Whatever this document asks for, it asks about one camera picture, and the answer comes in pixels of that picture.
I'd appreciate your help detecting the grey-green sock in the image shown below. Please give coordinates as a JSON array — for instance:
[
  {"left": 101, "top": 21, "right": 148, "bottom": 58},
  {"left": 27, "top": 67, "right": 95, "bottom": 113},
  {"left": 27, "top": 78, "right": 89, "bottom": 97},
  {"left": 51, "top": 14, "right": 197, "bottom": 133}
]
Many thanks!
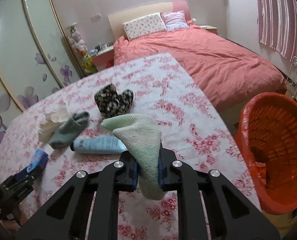
[{"left": 48, "top": 111, "right": 90, "bottom": 150}]

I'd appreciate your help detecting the light green towel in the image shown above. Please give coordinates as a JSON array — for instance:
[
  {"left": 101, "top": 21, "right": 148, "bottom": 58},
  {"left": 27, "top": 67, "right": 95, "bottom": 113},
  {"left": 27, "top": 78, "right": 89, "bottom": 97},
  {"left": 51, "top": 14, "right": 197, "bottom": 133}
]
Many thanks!
[{"left": 101, "top": 114, "right": 165, "bottom": 200}]

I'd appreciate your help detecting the pink striped curtain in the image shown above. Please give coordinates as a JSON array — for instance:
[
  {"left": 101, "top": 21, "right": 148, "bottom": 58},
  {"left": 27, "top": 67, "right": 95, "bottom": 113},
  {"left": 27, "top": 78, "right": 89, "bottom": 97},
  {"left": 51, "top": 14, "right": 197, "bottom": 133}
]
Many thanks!
[{"left": 257, "top": 0, "right": 297, "bottom": 61}]

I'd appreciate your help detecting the blue packet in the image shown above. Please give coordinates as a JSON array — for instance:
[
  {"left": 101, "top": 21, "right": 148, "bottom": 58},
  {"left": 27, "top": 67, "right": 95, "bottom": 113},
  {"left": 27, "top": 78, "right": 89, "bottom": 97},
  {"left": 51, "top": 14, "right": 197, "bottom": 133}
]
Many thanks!
[{"left": 15, "top": 148, "right": 49, "bottom": 181}]

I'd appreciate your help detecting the pink floral tablecloth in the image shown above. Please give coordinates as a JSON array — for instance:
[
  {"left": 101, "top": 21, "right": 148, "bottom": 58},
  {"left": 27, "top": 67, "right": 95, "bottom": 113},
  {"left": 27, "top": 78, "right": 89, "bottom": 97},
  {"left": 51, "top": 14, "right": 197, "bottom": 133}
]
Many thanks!
[{"left": 0, "top": 54, "right": 261, "bottom": 239}]

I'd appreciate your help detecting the crumpled white tissue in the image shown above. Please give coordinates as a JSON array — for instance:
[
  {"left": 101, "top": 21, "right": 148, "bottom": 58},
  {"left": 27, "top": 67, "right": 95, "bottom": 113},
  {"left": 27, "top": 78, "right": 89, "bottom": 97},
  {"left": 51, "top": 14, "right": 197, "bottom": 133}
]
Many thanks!
[{"left": 38, "top": 106, "right": 70, "bottom": 143}]

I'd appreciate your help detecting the salmon pink duvet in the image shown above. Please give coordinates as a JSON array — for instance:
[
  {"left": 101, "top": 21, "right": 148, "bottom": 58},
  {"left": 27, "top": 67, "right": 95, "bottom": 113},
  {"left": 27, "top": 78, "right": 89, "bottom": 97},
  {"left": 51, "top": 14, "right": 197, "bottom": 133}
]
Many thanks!
[{"left": 114, "top": 25, "right": 286, "bottom": 112}]

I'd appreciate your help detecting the pink striped pillow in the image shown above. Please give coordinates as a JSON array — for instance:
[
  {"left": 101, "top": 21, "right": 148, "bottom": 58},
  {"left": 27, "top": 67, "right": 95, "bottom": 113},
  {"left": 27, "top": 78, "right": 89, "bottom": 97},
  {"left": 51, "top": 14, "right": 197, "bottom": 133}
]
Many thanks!
[{"left": 161, "top": 10, "right": 189, "bottom": 31}]

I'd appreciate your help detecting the right bedside table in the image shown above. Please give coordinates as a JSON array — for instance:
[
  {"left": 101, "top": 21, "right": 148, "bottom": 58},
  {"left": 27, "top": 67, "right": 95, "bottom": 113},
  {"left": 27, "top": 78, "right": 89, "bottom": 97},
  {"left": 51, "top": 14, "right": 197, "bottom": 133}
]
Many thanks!
[{"left": 199, "top": 25, "right": 218, "bottom": 35}]

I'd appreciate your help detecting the orange plastic laundry basket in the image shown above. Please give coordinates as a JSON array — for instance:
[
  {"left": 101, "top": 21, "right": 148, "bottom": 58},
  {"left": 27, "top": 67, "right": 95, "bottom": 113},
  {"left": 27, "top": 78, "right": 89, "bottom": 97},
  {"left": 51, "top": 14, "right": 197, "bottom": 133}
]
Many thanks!
[{"left": 235, "top": 92, "right": 297, "bottom": 215}]

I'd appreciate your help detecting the pink bedside table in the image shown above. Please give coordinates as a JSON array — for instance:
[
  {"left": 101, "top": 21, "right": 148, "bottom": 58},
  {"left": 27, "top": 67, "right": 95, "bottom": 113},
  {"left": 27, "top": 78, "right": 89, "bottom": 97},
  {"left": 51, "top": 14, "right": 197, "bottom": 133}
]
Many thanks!
[{"left": 91, "top": 46, "right": 114, "bottom": 72}]

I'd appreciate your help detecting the hanging plush toys organizer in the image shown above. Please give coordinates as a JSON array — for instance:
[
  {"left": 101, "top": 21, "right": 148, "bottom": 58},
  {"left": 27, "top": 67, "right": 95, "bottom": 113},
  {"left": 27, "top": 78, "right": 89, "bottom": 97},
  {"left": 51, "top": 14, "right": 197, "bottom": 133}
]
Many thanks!
[{"left": 69, "top": 23, "right": 97, "bottom": 75}]

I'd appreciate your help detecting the beige pink headboard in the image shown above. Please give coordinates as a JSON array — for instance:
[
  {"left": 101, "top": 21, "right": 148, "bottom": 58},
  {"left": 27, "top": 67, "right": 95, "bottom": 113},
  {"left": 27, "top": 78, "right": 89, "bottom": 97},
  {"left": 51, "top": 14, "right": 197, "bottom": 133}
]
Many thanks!
[{"left": 108, "top": 1, "right": 191, "bottom": 40}]

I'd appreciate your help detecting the black floral scrunchie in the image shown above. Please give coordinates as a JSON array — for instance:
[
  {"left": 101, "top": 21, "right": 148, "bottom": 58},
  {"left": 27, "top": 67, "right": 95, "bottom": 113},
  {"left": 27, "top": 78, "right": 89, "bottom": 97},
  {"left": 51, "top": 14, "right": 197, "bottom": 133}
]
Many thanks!
[{"left": 94, "top": 83, "right": 134, "bottom": 118}]

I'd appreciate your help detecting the wardrobe with floral glass doors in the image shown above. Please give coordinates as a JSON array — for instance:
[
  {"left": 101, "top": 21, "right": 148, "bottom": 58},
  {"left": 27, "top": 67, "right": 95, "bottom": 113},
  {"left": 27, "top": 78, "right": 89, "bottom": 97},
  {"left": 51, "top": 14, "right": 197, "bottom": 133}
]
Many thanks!
[{"left": 0, "top": 0, "right": 83, "bottom": 145}]

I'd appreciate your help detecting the light blue cream tube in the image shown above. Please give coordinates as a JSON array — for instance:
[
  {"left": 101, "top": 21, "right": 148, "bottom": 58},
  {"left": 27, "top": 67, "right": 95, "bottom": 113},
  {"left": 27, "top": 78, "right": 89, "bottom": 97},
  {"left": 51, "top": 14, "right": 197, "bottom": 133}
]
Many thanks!
[{"left": 70, "top": 136, "right": 127, "bottom": 154}]

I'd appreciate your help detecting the white floral pillow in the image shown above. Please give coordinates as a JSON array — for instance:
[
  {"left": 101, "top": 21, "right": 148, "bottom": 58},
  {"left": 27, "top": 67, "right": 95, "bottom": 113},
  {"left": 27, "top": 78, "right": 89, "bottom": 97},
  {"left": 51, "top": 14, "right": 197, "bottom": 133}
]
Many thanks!
[{"left": 122, "top": 12, "right": 167, "bottom": 41}]

